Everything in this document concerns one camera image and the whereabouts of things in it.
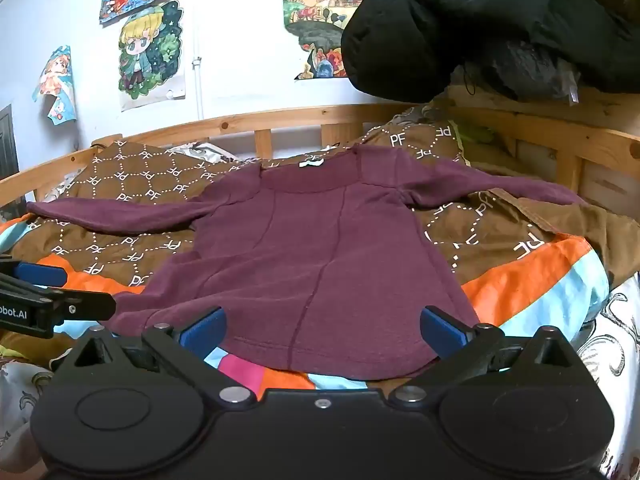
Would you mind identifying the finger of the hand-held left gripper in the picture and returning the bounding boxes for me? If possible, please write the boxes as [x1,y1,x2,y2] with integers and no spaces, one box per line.
[0,255,69,289]

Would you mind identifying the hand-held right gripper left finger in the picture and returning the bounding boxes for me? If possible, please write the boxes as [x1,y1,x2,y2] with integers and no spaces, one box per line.
[62,306,258,407]

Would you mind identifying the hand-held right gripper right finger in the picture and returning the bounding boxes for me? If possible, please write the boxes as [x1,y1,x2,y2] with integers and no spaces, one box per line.
[389,305,582,407]

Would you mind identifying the maroon long-sleeve shirt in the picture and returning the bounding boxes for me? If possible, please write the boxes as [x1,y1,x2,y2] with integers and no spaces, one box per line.
[26,144,586,382]

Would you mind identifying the brown patterned blanket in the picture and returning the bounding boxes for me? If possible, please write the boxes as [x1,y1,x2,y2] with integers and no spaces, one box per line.
[0,104,640,392]

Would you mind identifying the dark door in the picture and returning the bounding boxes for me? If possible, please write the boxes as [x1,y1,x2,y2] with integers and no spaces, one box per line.
[0,104,22,213]

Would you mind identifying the small curled cartoon poster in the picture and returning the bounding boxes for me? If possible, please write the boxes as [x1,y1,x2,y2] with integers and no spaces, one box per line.
[32,45,78,124]

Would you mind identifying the yellow-green cloth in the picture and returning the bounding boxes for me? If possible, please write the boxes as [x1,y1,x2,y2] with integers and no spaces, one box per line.
[449,119,503,163]

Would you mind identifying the blond cartoon figure poster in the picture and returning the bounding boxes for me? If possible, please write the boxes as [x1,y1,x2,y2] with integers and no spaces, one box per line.
[118,0,187,113]

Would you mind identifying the grey cloth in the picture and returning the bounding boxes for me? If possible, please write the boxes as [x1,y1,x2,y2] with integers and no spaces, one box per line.
[477,39,582,107]

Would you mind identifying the black puffer jacket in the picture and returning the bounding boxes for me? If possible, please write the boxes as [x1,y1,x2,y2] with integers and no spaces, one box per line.
[341,0,640,104]

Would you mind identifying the colourful landscape poster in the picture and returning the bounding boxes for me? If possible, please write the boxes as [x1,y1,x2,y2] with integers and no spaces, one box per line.
[282,0,372,81]

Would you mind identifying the wooden bed frame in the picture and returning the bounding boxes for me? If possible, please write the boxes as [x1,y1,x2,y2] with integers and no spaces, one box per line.
[0,85,640,223]

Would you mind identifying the white wall conduit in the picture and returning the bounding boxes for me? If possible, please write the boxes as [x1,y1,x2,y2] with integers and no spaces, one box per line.
[192,0,207,122]

